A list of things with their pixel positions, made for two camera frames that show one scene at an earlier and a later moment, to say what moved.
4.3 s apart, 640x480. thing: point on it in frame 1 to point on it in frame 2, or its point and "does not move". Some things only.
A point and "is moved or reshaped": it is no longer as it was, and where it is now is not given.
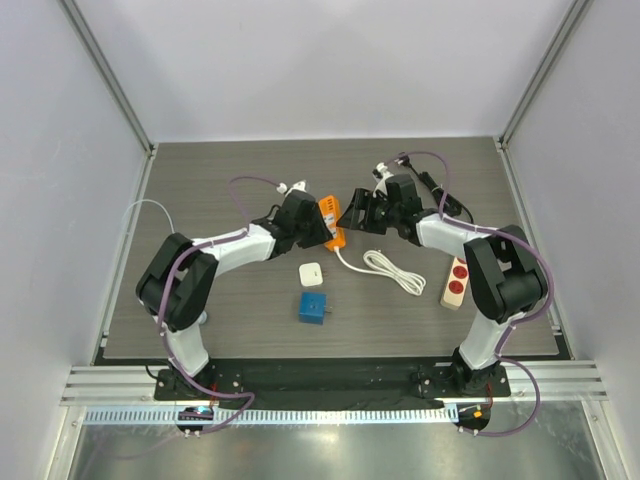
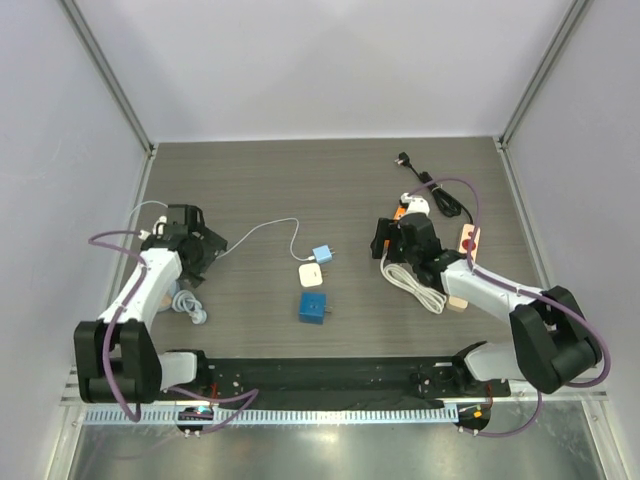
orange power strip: x=330 y=210 to x=400 y=212
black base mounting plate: x=334 y=382 does not move
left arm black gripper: x=321 y=233 to x=212 y=245
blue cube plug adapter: x=312 y=307 does not move
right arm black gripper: x=364 y=212 to x=382 y=240
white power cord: x=413 y=283 is moved or reshaped
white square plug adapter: x=311 y=274 does not move
